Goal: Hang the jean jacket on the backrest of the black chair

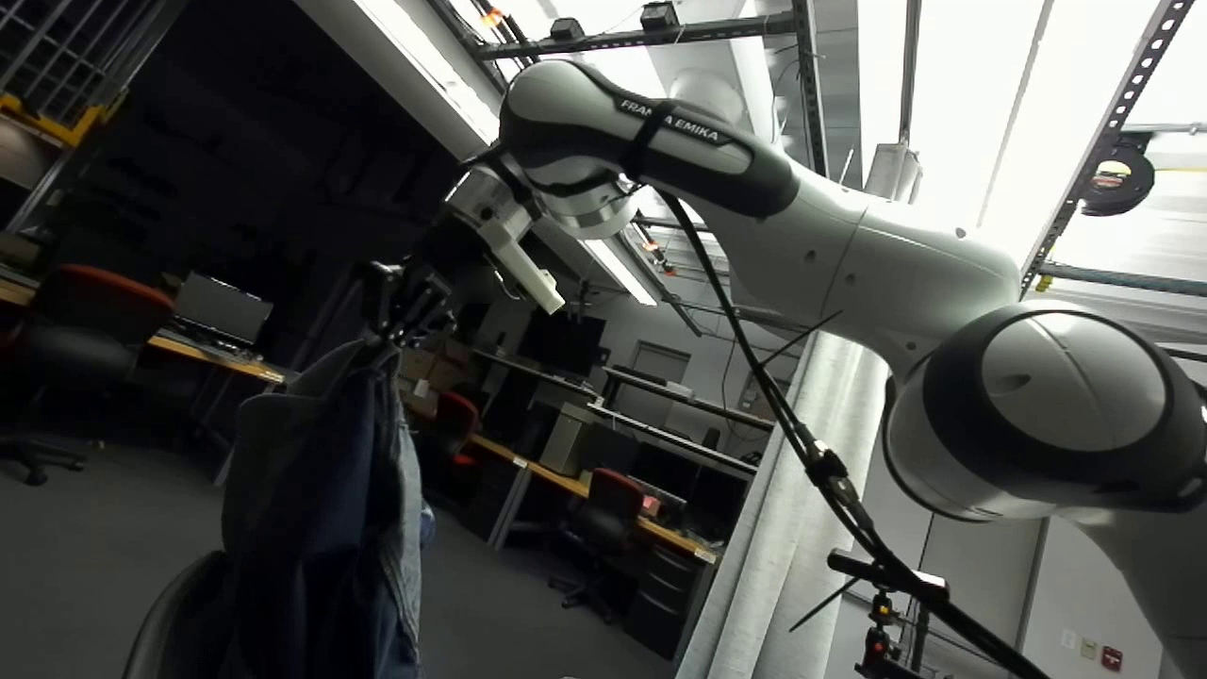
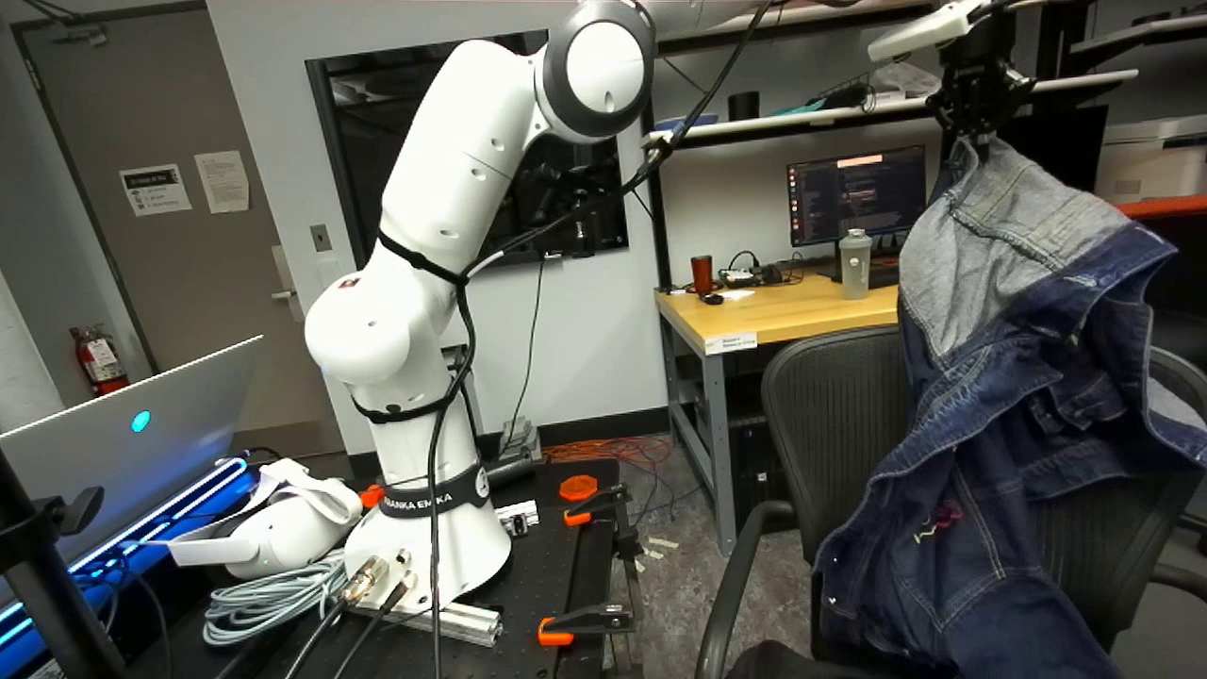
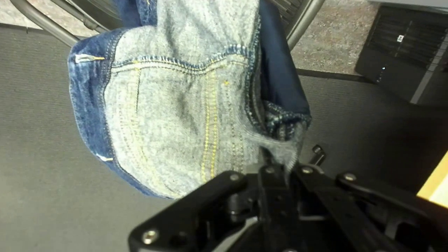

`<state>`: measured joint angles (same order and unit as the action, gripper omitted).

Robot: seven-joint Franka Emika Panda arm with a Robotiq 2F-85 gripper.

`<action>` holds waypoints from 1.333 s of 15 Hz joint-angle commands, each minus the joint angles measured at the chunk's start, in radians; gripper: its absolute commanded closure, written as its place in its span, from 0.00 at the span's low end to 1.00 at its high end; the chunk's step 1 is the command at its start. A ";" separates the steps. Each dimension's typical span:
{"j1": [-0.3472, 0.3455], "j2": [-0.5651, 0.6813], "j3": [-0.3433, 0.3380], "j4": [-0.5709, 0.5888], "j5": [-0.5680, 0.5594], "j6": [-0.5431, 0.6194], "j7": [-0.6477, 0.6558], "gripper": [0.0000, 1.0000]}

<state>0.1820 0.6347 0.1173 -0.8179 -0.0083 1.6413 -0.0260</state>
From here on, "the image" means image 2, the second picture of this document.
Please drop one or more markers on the white box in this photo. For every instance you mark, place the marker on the white box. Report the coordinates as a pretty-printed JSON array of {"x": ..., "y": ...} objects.
[{"x": 1163, "y": 171}]

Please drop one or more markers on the white VR headset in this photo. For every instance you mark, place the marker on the white VR headset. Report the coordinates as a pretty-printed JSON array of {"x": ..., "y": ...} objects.
[{"x": 288, "y": 522}]

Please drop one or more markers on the grey water bottle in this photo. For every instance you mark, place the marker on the grey water bottle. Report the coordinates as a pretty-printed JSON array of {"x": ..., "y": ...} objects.
[{"x": 854, "y": 266}]

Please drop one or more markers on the black tripod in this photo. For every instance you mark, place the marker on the black tripod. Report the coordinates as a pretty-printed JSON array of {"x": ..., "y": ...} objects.
[{"x": 42, "y": 589}]

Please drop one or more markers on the white bag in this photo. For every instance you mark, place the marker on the white bag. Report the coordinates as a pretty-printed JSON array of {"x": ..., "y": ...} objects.
[{"x": 900, "y": 83}]

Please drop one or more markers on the white printed door sign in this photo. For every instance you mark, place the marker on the white printed door sign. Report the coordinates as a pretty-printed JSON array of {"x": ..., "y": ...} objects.
[{"x": 156, "y": 189}]

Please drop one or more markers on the black mesh office chair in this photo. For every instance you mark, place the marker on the black mesh office chair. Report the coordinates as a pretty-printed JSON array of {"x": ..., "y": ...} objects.
[{"x": 831, "y": 415}]

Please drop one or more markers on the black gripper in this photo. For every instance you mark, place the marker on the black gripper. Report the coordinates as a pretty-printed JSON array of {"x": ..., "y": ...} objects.
[{"x": 973, "y": 78}]

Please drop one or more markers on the lit computer monitor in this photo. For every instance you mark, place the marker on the lit computer monitor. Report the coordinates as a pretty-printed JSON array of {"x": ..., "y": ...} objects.
[{"x": 854, "y": 193}]

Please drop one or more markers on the black metal shelf unit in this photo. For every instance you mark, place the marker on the black metal shelf unit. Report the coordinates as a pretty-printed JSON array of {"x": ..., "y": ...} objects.
[{"x": 806, "y": 120}]

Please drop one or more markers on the wooden top workbench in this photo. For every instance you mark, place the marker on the wooden top workbench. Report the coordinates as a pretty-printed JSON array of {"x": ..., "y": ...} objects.
[{"x": 780, "y": 315}]

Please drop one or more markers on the blue jean jacket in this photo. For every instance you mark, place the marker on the blue jean jacket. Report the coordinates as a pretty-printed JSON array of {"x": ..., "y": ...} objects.
[{"x": 1005, "y": 379}]

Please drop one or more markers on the red fire extinguisher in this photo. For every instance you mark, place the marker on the red fire extinguisher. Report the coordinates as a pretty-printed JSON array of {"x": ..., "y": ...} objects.
[{"x": 99, "y": 365}]

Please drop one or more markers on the black wall screen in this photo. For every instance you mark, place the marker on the black wall screen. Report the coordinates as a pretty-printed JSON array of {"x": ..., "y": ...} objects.
[{"x": 577, "y": 203}]

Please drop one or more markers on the orange round disc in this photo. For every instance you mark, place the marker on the orange round disc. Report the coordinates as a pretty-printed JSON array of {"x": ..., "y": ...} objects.
[{"x": 577, "y": 489}]

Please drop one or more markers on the plain white door paper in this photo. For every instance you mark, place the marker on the plain white door paper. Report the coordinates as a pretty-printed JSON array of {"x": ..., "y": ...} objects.
[{"x": 225, "y": 183}]

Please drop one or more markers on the grey door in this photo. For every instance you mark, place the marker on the grey door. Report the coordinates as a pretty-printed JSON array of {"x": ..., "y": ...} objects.
[{"x": 191, "y": 303}]

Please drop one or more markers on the silver laptop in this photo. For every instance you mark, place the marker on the silver laptop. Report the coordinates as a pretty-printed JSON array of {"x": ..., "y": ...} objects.
[{"x": 126, "y": 453}]

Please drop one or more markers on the grey power brick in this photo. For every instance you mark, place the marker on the grey power brick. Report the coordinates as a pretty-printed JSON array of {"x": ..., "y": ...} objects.
[{"x": 514, "y": 453}]

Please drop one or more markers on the wall switch plate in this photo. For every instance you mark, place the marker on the wall switch plate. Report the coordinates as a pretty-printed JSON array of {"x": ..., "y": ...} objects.
[{"x": 323, "y": 240}]

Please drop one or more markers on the orange black bar clamp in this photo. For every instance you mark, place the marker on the orange black bar clamp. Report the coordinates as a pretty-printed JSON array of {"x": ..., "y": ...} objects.
[
  {"x": 592, "y": 515},
  {"x": 570, "y": 624}
]

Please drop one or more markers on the dark computer monitor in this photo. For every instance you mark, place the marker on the dark computer monitor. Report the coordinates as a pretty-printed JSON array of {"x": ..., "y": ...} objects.
[{"x": 1069, "y": 139}]

